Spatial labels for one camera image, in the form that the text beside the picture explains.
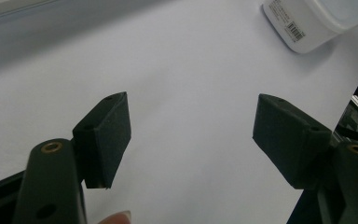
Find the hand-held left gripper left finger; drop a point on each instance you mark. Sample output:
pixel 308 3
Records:
pixel 105 140

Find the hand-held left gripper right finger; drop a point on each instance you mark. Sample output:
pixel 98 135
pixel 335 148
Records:
pixel 287 140

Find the white plastic container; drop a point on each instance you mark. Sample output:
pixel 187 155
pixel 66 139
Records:
pixel 317 23

